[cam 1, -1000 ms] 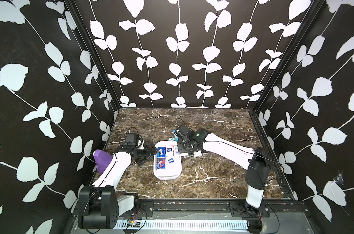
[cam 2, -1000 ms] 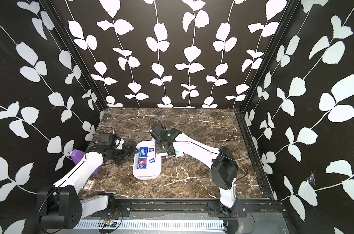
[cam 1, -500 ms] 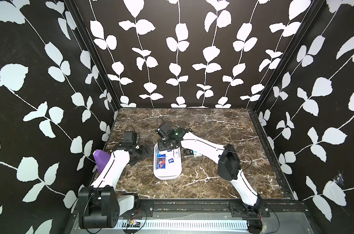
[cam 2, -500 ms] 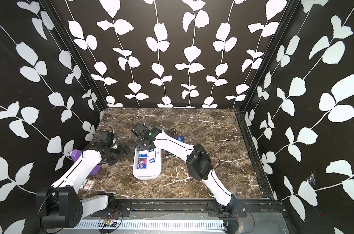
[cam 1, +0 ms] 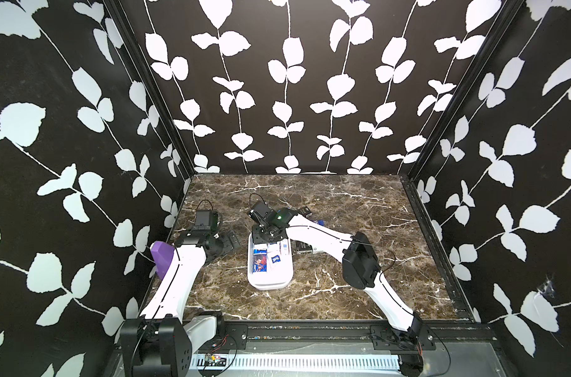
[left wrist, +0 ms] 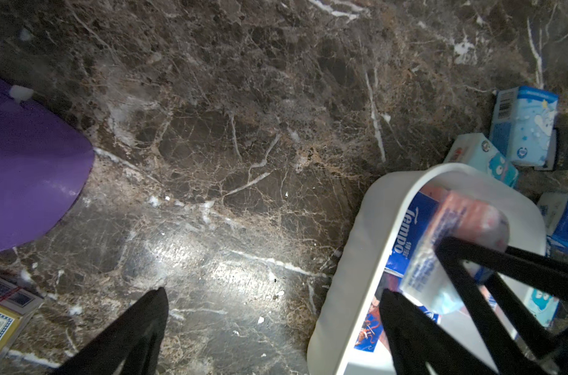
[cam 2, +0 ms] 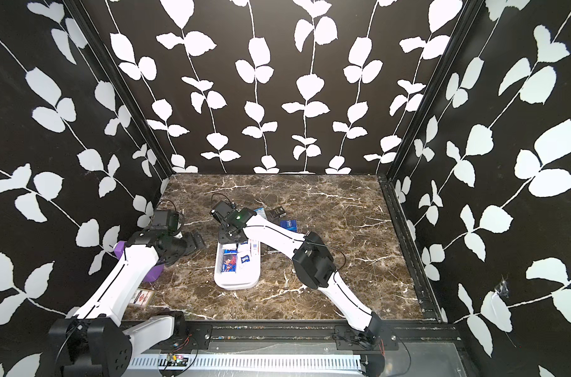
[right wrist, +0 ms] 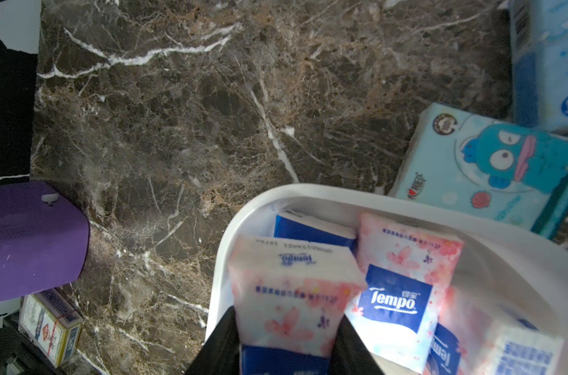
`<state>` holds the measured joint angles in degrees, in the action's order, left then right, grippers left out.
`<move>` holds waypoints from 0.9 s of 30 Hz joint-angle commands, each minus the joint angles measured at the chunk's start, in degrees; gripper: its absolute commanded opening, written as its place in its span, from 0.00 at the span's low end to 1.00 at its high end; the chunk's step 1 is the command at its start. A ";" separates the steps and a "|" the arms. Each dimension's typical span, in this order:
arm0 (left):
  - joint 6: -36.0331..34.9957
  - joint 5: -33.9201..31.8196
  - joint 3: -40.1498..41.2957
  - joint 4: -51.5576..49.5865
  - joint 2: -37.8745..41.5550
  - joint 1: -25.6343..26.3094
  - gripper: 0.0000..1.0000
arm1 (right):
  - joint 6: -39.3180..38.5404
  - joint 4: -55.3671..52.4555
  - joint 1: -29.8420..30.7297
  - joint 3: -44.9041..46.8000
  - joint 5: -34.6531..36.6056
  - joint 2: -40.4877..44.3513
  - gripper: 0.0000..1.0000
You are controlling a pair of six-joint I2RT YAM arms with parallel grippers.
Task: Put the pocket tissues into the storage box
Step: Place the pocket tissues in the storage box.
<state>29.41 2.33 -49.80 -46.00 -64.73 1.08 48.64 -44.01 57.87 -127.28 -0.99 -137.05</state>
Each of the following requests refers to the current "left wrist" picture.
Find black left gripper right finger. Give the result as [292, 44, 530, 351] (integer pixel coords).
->
[379, 289, 495, 374]

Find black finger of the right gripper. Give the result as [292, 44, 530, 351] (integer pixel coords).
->
[435, 237, 545, 374]

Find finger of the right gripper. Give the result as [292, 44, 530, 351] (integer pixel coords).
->
[484, 247, 568, 356]

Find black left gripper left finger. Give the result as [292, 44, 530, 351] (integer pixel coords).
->
[53, 287, 169, 374]

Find cartoon blue red tissue pack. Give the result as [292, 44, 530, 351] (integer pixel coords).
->
[353, 285, 442, 353]

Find white blue tissue pack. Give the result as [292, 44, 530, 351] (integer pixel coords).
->
[400, 191, 510, 315]

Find blue Tempo tissue pack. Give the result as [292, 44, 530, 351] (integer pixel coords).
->
[385, 192, 439, 278]

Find white storage box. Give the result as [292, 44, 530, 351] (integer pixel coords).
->
[307, 163, 546, 374]

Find playing card box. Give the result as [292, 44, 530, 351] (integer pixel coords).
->
[0, 278, 43, 360]

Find teal cartoon tissue pack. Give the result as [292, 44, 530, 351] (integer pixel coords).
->
[525, 289, 560, 328]

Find dark blue tissue pack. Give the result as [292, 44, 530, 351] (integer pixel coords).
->
[537, 192, 568, 253]

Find small teal tissue pack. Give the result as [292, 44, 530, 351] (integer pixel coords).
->
[443, 133, 519, 188]

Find light blue tissue pack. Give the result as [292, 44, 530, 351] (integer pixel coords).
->
[489, 86, 558, 167]

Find purple plastic scoop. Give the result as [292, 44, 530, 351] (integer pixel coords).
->
[0, 78, 95, 252]

